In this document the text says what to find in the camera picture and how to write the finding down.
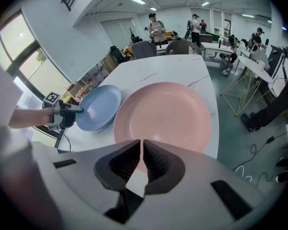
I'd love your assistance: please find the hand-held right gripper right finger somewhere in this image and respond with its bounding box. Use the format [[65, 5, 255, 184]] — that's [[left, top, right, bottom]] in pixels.
[[134, 139, 266, 230]]

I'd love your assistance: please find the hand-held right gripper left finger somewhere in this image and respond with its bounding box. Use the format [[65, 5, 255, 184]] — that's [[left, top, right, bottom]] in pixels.
[[53, 139, 141, 230]]

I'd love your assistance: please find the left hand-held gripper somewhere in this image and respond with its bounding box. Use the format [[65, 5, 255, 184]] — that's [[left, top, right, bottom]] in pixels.
[[43, 91, 84, 131]]

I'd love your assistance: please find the blue plate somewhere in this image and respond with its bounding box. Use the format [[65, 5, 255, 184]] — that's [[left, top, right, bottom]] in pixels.
[[75, 84, 122, 132]]

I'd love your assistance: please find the pink plate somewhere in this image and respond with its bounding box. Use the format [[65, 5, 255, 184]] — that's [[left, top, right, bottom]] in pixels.
[[113, 81, 213, 199]]

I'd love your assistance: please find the person's left forearm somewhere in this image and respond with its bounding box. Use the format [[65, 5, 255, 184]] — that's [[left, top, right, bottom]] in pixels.
[[9, 105, 55, 129]]

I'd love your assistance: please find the open cardboard box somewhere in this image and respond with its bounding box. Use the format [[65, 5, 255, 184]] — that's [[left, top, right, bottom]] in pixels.
[[66, 81, 92, 99]]

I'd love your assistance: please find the row of clear water jugs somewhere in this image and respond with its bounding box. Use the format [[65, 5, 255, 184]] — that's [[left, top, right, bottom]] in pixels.
[[86, 65, 111, 88]]

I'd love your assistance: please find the black office chair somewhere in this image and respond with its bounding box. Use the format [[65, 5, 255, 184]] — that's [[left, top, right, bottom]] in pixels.
[[109, 46, 131, 64]]

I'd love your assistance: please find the person's white shirt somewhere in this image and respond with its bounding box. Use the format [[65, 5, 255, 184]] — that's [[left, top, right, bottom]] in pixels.
[[0, 49, 63, 230]]

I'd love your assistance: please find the gray upholstered chair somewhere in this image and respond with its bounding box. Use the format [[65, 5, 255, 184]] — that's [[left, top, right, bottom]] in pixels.
[[131, 41, 157, 60]]

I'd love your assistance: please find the white rectangular desk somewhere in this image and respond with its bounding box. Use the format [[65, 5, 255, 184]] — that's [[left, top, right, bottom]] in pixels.
[[200, 42, 231, 63], [156, 43, 173, 56]]

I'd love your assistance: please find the brown wicker chair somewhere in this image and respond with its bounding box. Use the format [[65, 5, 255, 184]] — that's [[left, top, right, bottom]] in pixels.
[[165, 39, 202, 56]]

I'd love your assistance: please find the gray armchair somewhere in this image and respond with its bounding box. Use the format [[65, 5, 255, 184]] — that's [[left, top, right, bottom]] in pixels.
[[250, 49, 271, 69]]

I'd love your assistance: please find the black cable with plug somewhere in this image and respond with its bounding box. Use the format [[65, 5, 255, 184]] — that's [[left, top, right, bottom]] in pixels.
[[231, 130, 288, 173]]

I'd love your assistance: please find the wire wastebasket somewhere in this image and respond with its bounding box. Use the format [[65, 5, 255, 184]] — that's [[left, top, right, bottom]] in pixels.
[[220, 63, 234, 77]]

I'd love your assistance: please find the round white table gold frame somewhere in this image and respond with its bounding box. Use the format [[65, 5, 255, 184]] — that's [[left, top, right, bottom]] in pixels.
[[220, 56, 281, 117]]

